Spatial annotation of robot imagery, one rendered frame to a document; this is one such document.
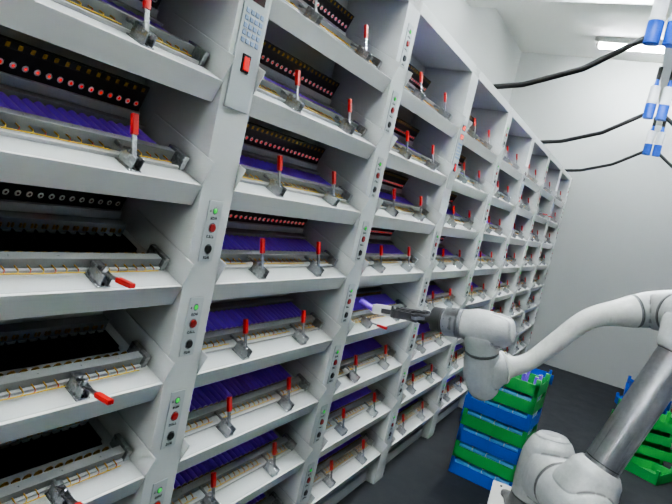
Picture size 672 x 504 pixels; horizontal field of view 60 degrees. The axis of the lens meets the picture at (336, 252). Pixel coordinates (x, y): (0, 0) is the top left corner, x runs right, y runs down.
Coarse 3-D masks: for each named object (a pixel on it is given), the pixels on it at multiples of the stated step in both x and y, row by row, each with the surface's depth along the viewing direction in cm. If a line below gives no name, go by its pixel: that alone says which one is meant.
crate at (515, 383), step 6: (516, 378) 257; (534, 378) 272; (546, 378) 268; (510, 384) 259; (516, 384) 258; (522, 384) 256; (528, 384) 255; (534, 384) 254; (540, 384) 252; (546, 384) 265; (516, 390) 257; (522, 390) 256; (528, 390) 255; (534, 390) 253; (540, 390) 256; (546, 390) 269; (534, 396) 253
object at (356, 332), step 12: (384, 288) 243; (396, 300) 238; (408, 300) 237; (360, 324) 198; (372, 324) 205; (384, 324) 212; (396, 324) 221; (408, 324) 236; (348, 336) 185; (360, 336) 195; (372, 336) 206
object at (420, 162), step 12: (396, 120) 212; (396, 132) 218; (408, 132) 193; (396, 144) 195; (408, 144) 231; (420, 144) 236; (396, 156) 183; (408, 156) 192; (420, 156) 218; (432, 156) 217; (396, 168) 189; (408, 168) 196; (420, 168) 204; (432, 168) 216; (444, 168) 231; (432, 180) 220; (444, 180) 230
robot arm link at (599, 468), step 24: (648, 360) 162; (648, 384) 158; (624, 408) 160; (648, 408) 157; (600, 432) 163; (624, 432) 158; (648, 432) 159; (576, 456) 164; (600, 456) 159; (624, 456) 158; (552, 480) 165; (576, 480) 158; (600, 480) 156
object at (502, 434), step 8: (464, 408) 270; (464, 416) 270; (472, 416) 268; (464, 424) 270; (472, 424) 268; (480, 424) 266; (488, 424) 264; (536, 424) 270; (488, 432) 264; (496, 432) 262; (504, 432) 260; (512, 432) 258; (504, 440) 260; (512, 440) 258; (520, 440) 256; (520, 448) 256
